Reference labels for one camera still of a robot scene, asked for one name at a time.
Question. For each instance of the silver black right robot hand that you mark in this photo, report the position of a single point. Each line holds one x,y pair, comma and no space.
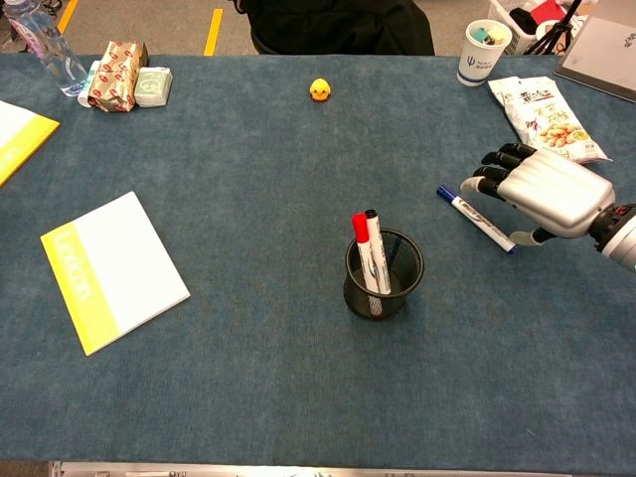
556,191

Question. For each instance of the blue cap marker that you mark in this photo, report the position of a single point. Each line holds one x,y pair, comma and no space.
472,211

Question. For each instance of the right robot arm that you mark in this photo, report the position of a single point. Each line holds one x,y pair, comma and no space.
621,238

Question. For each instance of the black cap marker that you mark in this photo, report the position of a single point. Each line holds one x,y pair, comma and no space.
373,228

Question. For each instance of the red cap marker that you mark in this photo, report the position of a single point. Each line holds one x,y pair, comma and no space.
362,231

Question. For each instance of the black mesh pen holder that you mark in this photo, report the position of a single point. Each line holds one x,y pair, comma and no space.
358,298

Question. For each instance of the white peanut snack bag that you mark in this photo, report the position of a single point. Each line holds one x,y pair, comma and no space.
546,124

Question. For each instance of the grey laptop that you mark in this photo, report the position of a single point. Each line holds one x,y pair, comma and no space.
606,54

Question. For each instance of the white paper cup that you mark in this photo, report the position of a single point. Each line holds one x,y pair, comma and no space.
479,62

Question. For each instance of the white plastic basket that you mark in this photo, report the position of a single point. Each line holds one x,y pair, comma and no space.
517,42

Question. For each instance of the black tripod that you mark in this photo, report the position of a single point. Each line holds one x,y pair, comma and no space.
556,32

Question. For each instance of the yellow duck toy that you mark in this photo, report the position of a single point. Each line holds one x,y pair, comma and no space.
320,90

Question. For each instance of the black office chair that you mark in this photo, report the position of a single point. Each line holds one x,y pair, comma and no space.
338,25

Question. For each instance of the blue felt table cloth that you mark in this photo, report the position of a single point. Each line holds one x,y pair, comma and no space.
273,174

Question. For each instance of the pale green tissue pack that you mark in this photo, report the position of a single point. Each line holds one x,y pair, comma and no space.
153,87

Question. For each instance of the white yellow Lexicon notebook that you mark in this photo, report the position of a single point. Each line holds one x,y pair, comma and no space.
20,134
124,268

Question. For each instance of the red patterned wrapped package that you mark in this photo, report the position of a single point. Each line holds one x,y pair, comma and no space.
116,77

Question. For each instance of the clear plastic water bottle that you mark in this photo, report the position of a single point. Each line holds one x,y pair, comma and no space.
54,49

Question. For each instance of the metal table edge rail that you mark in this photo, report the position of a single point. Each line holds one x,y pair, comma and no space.
298,471

